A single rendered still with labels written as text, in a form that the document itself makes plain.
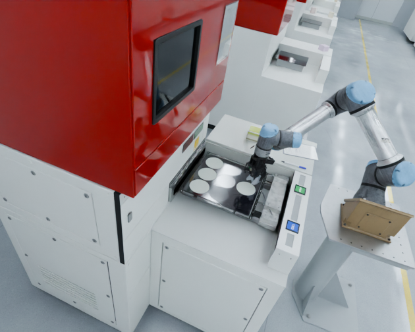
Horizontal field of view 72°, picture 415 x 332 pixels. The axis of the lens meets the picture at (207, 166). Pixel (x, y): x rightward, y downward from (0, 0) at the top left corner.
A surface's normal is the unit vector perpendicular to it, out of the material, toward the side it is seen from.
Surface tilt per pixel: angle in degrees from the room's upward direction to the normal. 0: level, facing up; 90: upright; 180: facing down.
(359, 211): 90
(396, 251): 0
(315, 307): 0
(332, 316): 0
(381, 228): 90
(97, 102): 90
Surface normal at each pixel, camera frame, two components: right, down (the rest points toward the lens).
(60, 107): -0.36, 0.55
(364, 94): 0.04, -0.16
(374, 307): 0.14, -0.76
